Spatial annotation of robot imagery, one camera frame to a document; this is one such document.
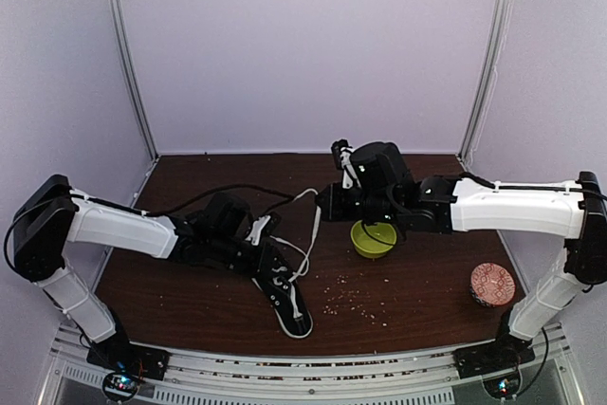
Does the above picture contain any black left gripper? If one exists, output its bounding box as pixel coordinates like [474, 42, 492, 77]
[209, 231, 294, 279]

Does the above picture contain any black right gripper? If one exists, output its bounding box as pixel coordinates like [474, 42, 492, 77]
[316, 182, 400, 226]

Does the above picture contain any black white canvas sneaker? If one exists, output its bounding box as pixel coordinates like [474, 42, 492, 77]
[251, 267, 313, 340]

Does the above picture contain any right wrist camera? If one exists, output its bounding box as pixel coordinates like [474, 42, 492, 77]
[331, 139, 359, 190]

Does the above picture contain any aluminium frame post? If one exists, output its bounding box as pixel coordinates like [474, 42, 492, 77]
[458, 0, 512, 169]
[108, 0, 159, 160]

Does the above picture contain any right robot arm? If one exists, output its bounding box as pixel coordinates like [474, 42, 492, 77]
[316, 139, 606, 369]

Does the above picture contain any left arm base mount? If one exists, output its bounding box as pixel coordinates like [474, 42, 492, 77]
[86, 344, 170, 403]

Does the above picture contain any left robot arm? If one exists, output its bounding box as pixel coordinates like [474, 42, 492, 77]
[3, 175, 310, 371]

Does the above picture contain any left aluminium frame post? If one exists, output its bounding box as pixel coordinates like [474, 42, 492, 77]
[108, 0, 159, 160]

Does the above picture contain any white shoelace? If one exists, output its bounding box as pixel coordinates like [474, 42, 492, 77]
[272, 188, 320, 321]

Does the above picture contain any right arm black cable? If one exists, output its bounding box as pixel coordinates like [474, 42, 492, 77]
[462, 171, 607, 377]

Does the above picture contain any lime green bowl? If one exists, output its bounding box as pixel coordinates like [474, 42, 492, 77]
[350, 221, 397, 259]

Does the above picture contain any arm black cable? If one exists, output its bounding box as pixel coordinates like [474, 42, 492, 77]
[462, 171, 607, 377]
[4, 184, 295, 283]

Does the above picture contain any front aluminium rail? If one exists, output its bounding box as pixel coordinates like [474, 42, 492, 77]
[40, 322, 582, 405]

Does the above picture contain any right aluminium frame post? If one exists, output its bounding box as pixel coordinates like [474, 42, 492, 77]
[458, 0, 512, 169]

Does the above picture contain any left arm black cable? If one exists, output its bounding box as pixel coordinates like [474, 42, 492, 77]
[4, 184, 295, 283]

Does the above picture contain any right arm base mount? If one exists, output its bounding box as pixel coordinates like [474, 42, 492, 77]
[453, 336, 536, 400]

